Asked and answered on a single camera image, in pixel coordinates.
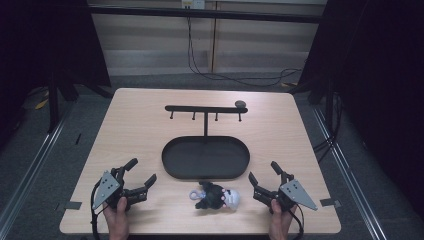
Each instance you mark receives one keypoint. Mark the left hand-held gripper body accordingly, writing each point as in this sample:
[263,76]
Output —
[110,190]

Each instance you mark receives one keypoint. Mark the black horizontal metal bar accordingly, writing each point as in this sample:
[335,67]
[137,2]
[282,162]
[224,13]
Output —
[206,14]

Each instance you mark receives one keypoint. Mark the black hook stand with tray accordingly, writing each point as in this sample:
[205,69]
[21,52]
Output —
[206,156]

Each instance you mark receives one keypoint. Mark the grey tape piece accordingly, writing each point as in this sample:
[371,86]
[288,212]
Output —
[330,202]
[72,205]

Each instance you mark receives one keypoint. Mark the person's left hand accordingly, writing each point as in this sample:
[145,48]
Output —
[117,220]

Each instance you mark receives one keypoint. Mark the black curtain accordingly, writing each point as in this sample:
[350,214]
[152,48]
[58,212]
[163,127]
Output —
[373,86]
[40,50]

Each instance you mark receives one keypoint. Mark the black metal stand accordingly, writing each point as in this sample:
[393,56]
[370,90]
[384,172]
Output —
[58,100]

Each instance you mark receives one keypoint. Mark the person's right hand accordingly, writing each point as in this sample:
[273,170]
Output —
[280,221]

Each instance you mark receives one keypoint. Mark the metal floor rail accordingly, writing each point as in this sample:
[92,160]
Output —
[351,186]
[28,176]

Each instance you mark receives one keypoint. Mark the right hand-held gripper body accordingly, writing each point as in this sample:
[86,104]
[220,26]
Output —
[288,193]

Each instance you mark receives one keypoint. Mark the yellow floor object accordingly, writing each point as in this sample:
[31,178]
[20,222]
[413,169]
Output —
[42,103]

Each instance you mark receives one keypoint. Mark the white wall socket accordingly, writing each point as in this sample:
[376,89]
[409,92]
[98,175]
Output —
[192,3]

